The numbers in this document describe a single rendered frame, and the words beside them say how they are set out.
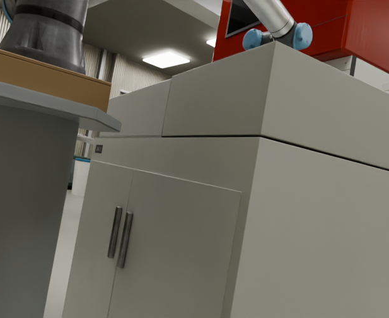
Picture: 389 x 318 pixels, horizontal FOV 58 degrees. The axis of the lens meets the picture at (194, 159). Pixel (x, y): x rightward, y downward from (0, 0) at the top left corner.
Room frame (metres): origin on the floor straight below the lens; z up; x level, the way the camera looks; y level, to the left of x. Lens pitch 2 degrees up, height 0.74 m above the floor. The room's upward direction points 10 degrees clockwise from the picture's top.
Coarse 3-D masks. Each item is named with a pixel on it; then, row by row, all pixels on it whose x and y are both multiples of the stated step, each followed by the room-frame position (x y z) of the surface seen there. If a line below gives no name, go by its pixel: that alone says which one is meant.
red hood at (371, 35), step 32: (224, 0) 1.78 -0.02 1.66; (288, 0) 1.36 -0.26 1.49; (320, 0) 1.22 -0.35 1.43; (352, 0) 1.11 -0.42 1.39; (384, 0) 1.19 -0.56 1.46; (224, 32) 1.74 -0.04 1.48; (320, 32) 1.19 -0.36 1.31; (352, 32) 1.12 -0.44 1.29; (384, 32) 1.21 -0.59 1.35; (384, 64) 1.22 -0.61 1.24
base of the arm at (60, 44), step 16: (16, 16) 0.58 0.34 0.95; (32, 16) 0.56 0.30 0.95; (48, 16) 0.57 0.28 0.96; (64, 16) 0.58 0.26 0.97; (16, 32) 0.56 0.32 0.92; (32, 32) 0.56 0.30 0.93; (48, 32) 0.57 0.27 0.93; (64, 32) 0.58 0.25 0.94; (80, 32) 0.62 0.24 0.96; (0, 48) 0.56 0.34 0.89; (16, 48) 0.55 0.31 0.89; (32, 48) 0.57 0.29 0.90; (48, 48) 0.56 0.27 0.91; (64, 48) 0.58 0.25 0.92; (80, 48) 0.62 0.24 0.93; (64, 64) 0.58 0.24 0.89; (80, 64) 0.64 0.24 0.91
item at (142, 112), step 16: (128, 96) 1.07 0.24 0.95; (144, 96) 0.95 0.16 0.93; (160, 96) 0.86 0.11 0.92; (112, 112) 1.19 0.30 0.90; (128, 112) 1.05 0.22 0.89; (144, 112) 0.93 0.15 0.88; (160, 112) 0.84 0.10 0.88; (128, 128) 1.03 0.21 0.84; (144, 128) 0.92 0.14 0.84; (160, 128) 0.83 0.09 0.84
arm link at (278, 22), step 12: (252, 0) 0.92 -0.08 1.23; (264, 0) 0.92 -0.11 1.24; (276, 0) 0.94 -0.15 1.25; (264, 12) 0.95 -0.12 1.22; (276, 12) 0.95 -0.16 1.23; (288, 12) 0.98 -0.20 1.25; (264, 24) 0.99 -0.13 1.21; (276, 24) 0.98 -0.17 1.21; (288, 24) 0.99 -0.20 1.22; (300, 24) 1.00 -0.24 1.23; (276, 36) 1.02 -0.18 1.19; (288, 36) 1.01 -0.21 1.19; (300, 36) 1.00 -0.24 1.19; (312, 36) 1.03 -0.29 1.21; (300, 48) 1.03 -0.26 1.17
